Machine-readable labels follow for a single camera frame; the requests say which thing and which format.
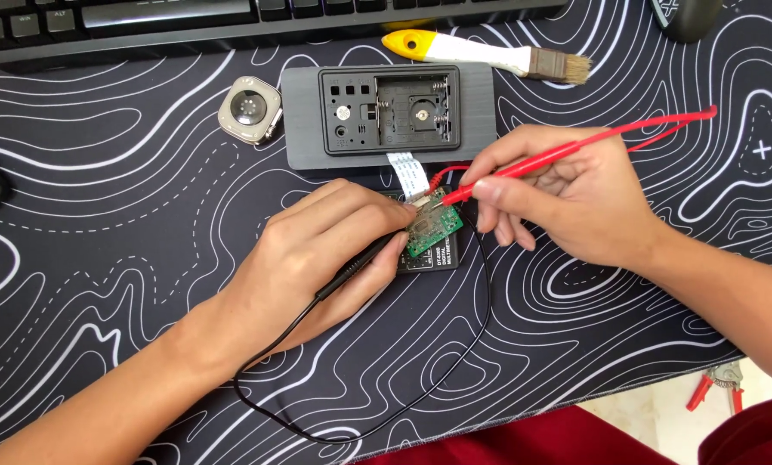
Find black keyboard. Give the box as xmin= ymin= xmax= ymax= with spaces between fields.
xmin=0 ymin=0 xmax=571 ymax=68

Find person's red clothing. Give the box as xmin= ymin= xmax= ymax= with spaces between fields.
xmin=354 ymin=391 xmax=772 ymax=465

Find black white-lined desk mat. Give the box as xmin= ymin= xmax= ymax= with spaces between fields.
xmin=0 ymin=0 xmax=772 ymax=465

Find black multimeter test lead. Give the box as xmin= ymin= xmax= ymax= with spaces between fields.
xmin=234 ymin=199 xmax=493 ymax=445

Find yellow white handled brush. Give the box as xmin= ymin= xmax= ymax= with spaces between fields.
xmin=381 ymin=28 xmax=593 ymax=86

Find black digital multimeter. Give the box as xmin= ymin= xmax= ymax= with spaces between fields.
xmin=380 ymin=187 xmax=466 ymax=275

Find red multimeter test lead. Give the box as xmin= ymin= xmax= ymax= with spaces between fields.
xmin=426 ymin=105 xmax=719 ymax=209

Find green circuit board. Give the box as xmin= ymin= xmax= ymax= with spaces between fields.
xmin=404 ymin=187 xmax=464 ymax=259

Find beige smartwatch body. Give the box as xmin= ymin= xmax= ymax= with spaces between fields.
xmin=217 ymin=75 xmax=284 ymax=146

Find person's right hand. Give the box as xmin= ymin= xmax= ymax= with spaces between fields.
xmin=470 ymin=124 xmax=667 ymax=270

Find red-handled pliers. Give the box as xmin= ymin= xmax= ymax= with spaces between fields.
xmin=685 ymin=360 xmax=746 ymax=415

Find person's left hand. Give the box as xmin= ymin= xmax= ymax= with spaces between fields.
xmin=182 ymin=181 xmax=420 ymax=373

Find white flat ribbon cable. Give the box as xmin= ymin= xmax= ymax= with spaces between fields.
xmin=386 ymin=152 xmax=431 ymax=206

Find black computer mouse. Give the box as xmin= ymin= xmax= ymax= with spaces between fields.
xmin=649 ymin=0 xmax=726 ymax=45

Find grey clock case, open back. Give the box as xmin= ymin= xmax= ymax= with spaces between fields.
xmin=279 ymin=62 xmax=498 ymax=172

